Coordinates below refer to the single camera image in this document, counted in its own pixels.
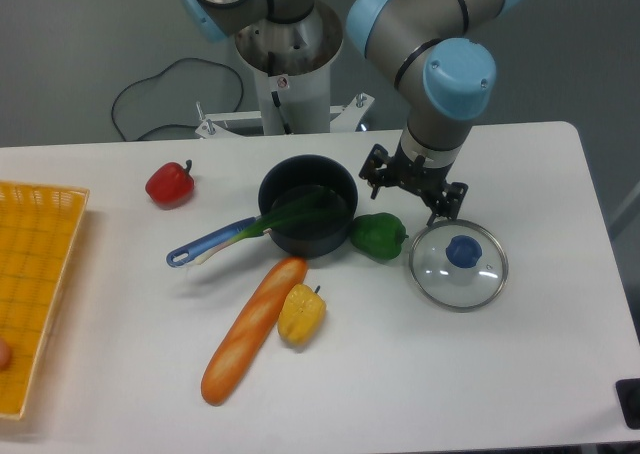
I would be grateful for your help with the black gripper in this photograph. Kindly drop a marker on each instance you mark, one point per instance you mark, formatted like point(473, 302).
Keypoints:
point(380, 170)

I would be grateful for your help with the glass pot lid blue knob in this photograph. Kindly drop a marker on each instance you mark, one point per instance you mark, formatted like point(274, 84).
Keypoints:
point(458, 265)

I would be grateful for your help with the green spring onion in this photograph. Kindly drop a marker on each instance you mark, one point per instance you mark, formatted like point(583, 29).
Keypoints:
point(298, 208)

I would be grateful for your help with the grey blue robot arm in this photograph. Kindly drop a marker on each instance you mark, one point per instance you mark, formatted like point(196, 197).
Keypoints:
point(468, 64)

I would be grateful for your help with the green bell pepper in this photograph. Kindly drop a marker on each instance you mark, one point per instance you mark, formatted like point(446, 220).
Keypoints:
point(380, 236)

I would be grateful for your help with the dark blue saucepan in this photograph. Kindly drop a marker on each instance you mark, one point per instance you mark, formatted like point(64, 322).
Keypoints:
point(291, 173)

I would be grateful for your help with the yellow bell pepper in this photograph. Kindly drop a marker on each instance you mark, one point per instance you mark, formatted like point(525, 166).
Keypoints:
point(301, 315)

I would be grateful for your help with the orange baguette bread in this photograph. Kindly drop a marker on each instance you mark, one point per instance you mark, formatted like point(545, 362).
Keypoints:
point(235, 354)

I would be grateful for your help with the red bell pepper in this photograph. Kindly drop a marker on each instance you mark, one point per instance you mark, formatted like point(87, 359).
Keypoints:
point(171, 184)

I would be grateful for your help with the black device at table corner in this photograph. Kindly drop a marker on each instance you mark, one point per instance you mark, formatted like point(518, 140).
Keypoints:
point(628, 391)

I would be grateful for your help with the yellow woven basket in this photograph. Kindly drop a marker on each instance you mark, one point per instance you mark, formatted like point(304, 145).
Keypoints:
point(39, 227)

